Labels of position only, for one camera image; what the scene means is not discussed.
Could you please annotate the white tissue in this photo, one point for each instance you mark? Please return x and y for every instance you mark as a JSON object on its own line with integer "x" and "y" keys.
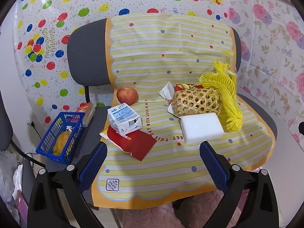
{"x": 167, "y": 90}

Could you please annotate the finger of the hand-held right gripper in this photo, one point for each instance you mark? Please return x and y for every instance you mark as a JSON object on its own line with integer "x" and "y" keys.
{"x": 301, "y": 128}

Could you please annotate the red printed booklet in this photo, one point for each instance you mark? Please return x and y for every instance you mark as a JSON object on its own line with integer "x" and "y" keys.
{"x": 190, "y": 86}

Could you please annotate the woven bamboo basket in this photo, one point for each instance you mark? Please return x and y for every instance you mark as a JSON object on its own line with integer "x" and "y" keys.
{"x": 194, "y": 102}

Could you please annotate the red paper envelope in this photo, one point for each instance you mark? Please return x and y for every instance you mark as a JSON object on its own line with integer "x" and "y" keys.
{"x": 140, "y": 144}

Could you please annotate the white and blue carton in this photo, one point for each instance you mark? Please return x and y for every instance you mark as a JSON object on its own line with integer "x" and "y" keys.
{"x": 123, "y": 118}

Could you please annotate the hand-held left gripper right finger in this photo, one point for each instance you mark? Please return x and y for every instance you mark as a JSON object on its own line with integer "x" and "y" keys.
{"x": 213, "y": 166}

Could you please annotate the blue plastic basket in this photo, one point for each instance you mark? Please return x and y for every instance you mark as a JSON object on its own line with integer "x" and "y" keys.
{"x": 47, "y": 142}

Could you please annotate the balloon print plastic sheet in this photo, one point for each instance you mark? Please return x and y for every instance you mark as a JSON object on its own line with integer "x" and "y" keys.
{"x": 71, "y": 4}

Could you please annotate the yellow foam fruit net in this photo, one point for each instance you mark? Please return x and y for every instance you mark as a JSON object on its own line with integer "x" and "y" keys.
{"x": 228, "y": 109}

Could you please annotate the grey office chair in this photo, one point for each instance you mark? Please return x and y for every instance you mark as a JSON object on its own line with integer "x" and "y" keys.
{"x": 85, "y": 52}

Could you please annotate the stack of orange books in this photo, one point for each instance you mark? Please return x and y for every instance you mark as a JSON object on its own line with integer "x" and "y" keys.
{"x": 86, "y": 110}

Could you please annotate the dark grey side chair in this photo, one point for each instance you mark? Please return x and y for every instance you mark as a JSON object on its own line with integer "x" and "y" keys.
{"x": 4, "y": 128}

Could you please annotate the white wall socket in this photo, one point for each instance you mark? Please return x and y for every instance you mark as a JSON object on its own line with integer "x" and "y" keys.
{"x": 29, "y": 122}

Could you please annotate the orange fluffy pastry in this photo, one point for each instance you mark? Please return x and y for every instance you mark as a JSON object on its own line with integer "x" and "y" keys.
{"x": 60, "y": 143}

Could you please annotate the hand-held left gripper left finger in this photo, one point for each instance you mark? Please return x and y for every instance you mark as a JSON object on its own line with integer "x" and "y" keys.
{"x": 92, "y": 168}

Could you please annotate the yellow striped dotted cloth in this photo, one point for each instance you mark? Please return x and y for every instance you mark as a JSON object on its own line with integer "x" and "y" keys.
{"x": 166, "y": 52}

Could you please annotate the red apple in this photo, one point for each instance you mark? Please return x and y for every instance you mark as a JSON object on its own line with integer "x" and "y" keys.
{"x": 127, "y": 96}

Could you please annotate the floral print plastic sheet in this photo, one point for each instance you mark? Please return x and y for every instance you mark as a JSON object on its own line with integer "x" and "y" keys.
{"x": 273, "y": 52}

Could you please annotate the small white figure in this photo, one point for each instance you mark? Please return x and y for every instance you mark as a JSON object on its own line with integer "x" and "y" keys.
{"x": 68, "y": 129}

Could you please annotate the white foam block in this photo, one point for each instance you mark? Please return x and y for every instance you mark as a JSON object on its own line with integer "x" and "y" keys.
{"x": 201, "y": 128}

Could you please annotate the purple packet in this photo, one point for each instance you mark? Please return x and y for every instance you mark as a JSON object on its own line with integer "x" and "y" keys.
{"x": 20, "y": 206}

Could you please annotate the clear plastic bag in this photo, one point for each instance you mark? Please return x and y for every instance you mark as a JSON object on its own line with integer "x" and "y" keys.
{"x": 7, "y": 171}

